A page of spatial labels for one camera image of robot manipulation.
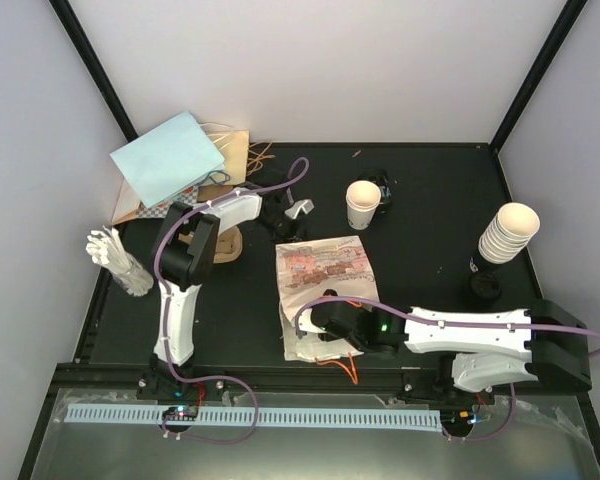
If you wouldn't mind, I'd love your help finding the white plastic cutlery bunch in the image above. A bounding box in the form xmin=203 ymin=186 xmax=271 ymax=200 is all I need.
xmin=85 ymin=227 xmax=154 ymax=297

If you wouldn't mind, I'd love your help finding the light blue paper bag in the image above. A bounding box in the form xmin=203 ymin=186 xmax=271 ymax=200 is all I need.
xmin=110 ymin=111 xmax=224 ymax=207

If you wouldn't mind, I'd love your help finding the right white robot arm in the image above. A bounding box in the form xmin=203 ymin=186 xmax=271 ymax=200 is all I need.
xmin=296 ymin=296 xmax=592 ymax=403

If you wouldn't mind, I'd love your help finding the brown kraft paper bag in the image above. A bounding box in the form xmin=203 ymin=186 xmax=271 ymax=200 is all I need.
xmin=111 ymin=130 xmax=249 ymax=225

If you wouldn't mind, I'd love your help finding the black cup lid stack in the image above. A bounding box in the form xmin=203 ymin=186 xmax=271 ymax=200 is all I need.
xmin=465 ymin=272 xmax=502 ymax=303

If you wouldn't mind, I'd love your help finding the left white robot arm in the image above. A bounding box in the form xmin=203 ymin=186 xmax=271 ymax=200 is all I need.
xmin=154 ymin=188 xmax=314 ymax=399

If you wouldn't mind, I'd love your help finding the stack of white cups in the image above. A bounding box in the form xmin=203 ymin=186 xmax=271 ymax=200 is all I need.
xmin=474 ymin=202 xmax=541 ymax=266

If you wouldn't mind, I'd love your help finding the black paper coffee cup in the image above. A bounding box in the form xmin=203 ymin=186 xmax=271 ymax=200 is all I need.
xmin=374 ymin=172 xmax=393 ymax=208

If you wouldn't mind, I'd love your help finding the checkered paper bag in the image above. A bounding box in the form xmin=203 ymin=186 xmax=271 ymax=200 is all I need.
xmin=135 ymin=186 xmax=199 ymax=219

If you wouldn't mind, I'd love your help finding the cream bear paper bag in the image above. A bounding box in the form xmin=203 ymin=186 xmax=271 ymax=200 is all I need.
xmin=275 ymin=235 xmax=379 ymax=385

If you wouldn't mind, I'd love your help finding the light blue cable chain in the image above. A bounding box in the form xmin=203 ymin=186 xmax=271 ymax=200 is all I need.
xmin=64 ymin=402 xmax=445 ymax=435

